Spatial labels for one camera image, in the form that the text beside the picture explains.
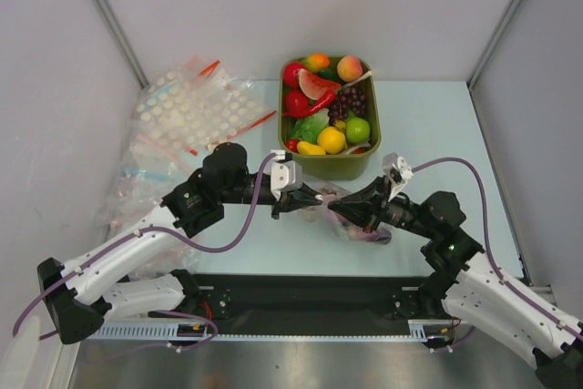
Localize purple toy eggplant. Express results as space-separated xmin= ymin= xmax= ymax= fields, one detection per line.
xmin=351 ymin=228 xmax=392 ymax=245

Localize red toy apple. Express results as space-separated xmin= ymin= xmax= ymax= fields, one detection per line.
xmin=284 ymin=89 xmax=310 ymax=113

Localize dotted clear zip bag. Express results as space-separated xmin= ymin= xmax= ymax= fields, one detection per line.
xmin=132 ymin=56 xmax=276 ymax=156

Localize red toy tomato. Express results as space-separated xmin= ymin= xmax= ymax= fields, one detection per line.
xmin=285 ymin=138 xmax=300 ymax=153

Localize small purple toy grapes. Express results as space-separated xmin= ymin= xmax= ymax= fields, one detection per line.
xmin=328 ymin=87 xmax=367 ymax=123

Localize clear zip top bag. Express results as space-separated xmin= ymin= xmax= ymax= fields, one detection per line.
xmin=297 ymin=179 xmax=392 ymax=243

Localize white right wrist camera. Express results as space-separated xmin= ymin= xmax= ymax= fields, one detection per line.
xmin=383 ymin=152 xmax=414 ymax=200

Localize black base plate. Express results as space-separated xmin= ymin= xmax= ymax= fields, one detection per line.
xmin=176 ymin=274 xmax=450 ymax=329

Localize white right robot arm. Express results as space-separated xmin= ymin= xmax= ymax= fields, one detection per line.
xmin=328 ymin=178 xmax=582 ymax=388

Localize left aluminium corner post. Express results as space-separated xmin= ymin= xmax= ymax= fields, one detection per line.
xmin=91 ymin=0 xmax=149 ymax=88

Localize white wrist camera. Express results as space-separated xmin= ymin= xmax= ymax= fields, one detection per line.
xmin=270 ymin=149 xmax=303 ymax=200
xmin=383 ymin=152 xmax=414 ymax=200

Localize pile of clear zip bags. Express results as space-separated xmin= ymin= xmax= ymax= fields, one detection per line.
xmin=97 ymin=134 xmax=199 ymax=281

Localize toy watermelon slice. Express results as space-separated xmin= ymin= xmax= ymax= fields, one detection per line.
xmin=297 ymin=68 xmax=342 ymax=100

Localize orange green toy mango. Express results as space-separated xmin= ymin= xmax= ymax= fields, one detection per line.
xmin=302 ymin=53 xmax=330 ymax=73

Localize yellow toy apple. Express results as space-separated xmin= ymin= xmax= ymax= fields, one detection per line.
xmin=317 ymin=127 xmax=346 ymax=155

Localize green toy apple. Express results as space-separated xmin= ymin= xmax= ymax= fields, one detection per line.
xmin=345 ymin=117 xmax=371 ymax=144

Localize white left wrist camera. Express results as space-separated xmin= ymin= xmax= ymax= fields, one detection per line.
xmin=270 ymin=149 xmax=303 ymax=200

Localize peach toy fruit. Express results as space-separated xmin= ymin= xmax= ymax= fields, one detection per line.
xmin=336 ymin=56 xmax=363 ymax=83

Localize red toy chili pepper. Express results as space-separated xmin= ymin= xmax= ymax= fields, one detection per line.
xmin=284 ymin=91 xmax=336 ymax=118

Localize olive green plastic bin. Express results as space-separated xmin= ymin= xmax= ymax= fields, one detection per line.
xmin=278 ymin=56 xmax=381 ymax=180

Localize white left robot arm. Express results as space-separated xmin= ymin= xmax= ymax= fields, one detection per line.
xmin=37 ymin=142 xmax=322 ymax=344

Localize yellow toy banana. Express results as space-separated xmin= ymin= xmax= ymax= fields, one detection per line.
xmin=297 ymin=141 xmax=326 ymax=156

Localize white slotted cable duct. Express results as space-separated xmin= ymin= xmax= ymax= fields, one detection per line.
xmin=89 ymin=319 xmax=453 ymax=343

